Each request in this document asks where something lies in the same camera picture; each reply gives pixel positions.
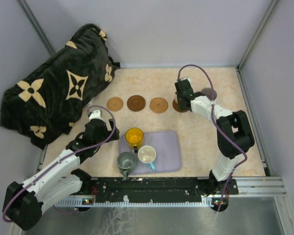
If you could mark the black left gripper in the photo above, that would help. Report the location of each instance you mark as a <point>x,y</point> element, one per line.
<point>111,122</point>

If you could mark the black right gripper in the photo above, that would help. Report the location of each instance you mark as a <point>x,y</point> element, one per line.
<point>180,105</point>

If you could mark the purple translucent mug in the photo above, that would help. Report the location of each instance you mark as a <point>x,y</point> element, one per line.
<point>210,93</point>

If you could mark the woven rattan coaster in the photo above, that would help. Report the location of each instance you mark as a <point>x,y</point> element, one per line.
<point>158,105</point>
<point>115,104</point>

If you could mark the dark brown wooden coaster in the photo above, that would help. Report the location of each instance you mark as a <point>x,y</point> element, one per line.
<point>136,103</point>

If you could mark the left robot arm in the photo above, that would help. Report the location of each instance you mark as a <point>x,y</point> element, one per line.
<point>25,203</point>

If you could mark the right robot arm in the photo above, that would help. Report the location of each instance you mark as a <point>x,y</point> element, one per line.
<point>234,134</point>

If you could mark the yellow mug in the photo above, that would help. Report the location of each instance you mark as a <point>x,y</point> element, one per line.
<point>134,138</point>

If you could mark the grey green mug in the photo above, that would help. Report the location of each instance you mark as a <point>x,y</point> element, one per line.
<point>126,163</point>

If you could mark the black floral plush blanket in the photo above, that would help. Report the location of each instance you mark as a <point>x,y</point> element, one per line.
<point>49,101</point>

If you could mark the lavender plastic tray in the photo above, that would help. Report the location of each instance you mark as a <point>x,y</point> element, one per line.
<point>166,145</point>

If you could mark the cream mug blue handle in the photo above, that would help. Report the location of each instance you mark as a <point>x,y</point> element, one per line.
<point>147,155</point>

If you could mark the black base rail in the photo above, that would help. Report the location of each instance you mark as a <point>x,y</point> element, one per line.
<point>150,189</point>

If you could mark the aluminium frame front rail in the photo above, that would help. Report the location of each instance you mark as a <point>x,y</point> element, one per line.
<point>237,187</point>

